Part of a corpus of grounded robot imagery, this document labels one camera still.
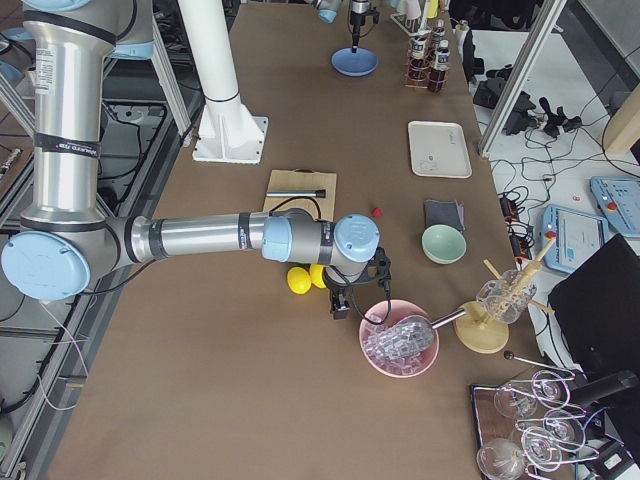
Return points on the green bowl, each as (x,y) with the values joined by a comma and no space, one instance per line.
(443,244)

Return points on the tea bottle near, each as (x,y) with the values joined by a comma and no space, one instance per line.
(439,67)

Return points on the tea bottle far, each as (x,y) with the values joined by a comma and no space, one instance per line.
(438,34)

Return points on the teach pendant near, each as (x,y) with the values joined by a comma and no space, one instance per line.
(578,235)

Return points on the wooden cup tree stand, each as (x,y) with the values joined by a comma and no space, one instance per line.
(481,333)

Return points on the tea bottle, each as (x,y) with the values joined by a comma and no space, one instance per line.
(417,63)
(438,34)
(439,67)

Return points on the teach pendant far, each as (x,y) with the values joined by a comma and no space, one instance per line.
(618,200)

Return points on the blue plate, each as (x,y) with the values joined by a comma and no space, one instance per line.
(357,63)

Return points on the teach pendant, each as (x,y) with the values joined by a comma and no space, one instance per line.
(578,235)
(618,200)

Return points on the wooden cutting board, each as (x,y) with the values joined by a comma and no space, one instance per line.
(322,208)

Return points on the tea bottle middle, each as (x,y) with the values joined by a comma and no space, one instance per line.
(417,63)

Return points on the yellow cup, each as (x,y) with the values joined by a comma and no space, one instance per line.
(431,9)

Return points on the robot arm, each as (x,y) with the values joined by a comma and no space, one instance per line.
(65,242)
(328,10)

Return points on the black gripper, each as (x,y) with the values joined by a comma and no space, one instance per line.
(336,286)
(356,14)

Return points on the clear ice cubes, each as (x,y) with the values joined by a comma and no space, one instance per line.
(403,366)

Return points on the cream rabbit tray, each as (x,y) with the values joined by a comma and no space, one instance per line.
(438,150)

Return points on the pink bowl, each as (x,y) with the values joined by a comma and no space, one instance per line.
(388,313)

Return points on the metal ice scoop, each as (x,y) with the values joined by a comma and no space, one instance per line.
(413,334)

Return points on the copper wire bottle rack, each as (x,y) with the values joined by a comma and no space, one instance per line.
(428,60)

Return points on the wine glass rack tray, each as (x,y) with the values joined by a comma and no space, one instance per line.
(529,428)

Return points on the whole lemon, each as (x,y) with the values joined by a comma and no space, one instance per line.
(316,273)
(298,280)

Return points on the aluminium frame post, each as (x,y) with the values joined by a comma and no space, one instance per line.
(528,54)

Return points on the white camera mast base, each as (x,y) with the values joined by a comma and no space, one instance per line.
(228,132)

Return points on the steel muddler black tip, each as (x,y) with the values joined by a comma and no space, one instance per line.
(313,193)

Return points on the grey folded cloth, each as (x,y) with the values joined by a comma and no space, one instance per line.
(449,213)

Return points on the glass mug on stand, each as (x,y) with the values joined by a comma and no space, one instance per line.
(502,301)

